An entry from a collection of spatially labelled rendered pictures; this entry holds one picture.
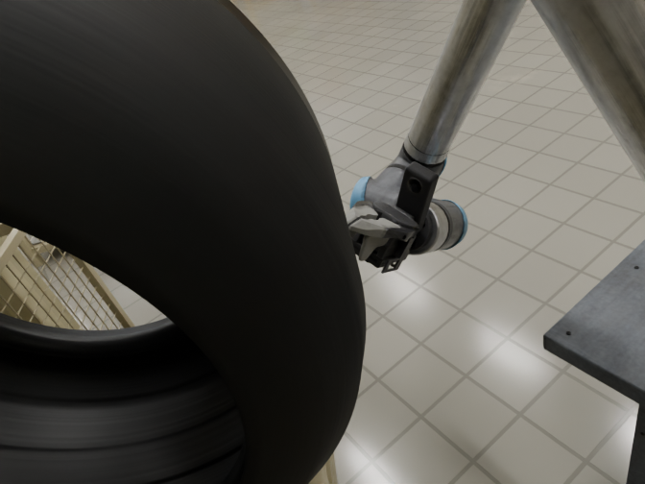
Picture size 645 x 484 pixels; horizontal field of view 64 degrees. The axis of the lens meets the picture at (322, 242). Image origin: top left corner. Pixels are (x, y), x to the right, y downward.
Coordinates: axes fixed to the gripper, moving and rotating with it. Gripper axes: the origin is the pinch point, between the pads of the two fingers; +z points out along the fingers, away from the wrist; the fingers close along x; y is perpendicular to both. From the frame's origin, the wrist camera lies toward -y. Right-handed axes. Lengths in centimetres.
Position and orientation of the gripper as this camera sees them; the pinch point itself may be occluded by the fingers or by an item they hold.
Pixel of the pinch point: (355, 221)
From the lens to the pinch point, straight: 66.9
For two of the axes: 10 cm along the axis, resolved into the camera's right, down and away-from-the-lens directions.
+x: -7.2, -5.3, 4.5
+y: -4.1, 8.5, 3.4
